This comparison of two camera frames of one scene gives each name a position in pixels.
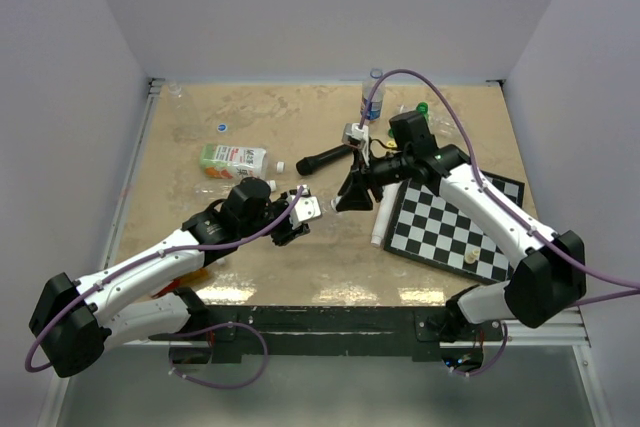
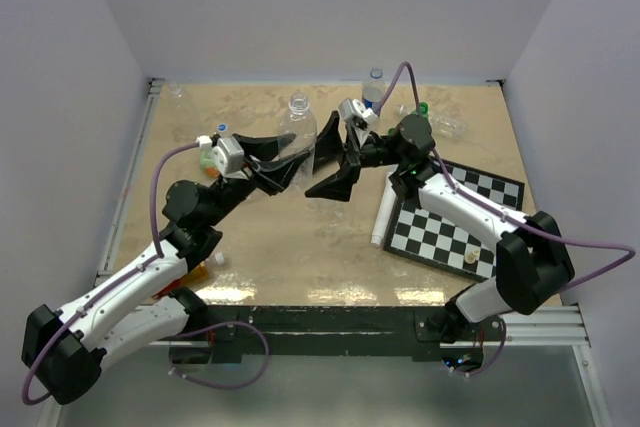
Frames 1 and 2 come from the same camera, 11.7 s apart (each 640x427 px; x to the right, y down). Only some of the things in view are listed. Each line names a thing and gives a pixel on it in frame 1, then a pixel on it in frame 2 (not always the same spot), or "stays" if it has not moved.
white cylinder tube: x=389 y=194 stays
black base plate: x=382 y=332 stays
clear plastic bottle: x=334 y=202 → x=300 y=122
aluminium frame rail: x=566 y=329 stays
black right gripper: x=354 y=192 → x=339 y=186
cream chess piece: x=470 y=256 stays
